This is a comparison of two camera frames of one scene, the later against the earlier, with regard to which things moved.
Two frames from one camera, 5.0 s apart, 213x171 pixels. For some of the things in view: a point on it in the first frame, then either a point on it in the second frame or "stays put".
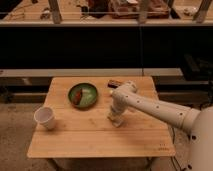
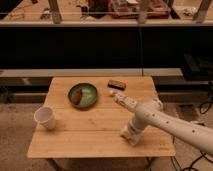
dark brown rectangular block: x=113 y=84 stays put
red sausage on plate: x=77 y=97 stays put
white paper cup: x=45 y=116 stays put
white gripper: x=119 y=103 -> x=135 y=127
